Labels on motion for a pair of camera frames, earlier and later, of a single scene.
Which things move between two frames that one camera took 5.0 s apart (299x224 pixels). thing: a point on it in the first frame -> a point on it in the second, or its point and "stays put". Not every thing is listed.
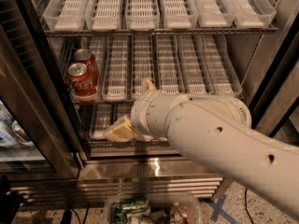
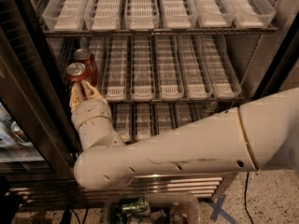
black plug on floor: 67,216 stays put
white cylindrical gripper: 139,115 -> 89,110
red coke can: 81,79 stays put
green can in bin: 121,209 stays put
